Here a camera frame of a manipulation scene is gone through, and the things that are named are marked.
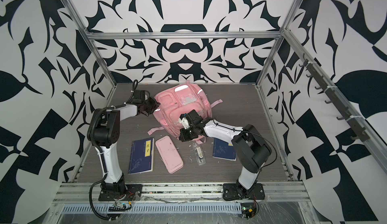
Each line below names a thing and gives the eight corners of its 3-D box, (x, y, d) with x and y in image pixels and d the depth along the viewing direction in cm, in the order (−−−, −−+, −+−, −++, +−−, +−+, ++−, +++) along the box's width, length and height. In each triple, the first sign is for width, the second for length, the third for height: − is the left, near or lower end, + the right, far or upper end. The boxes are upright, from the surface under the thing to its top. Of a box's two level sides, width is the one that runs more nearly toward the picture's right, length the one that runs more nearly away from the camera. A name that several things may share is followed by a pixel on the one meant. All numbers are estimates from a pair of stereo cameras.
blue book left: (128, 174, 81) (127, 173, 79) (133, 141, 93) (131, 139, 91) (152, 171, 82) (151, 170, 80) (154, 139, 94) (153, 137, 92)
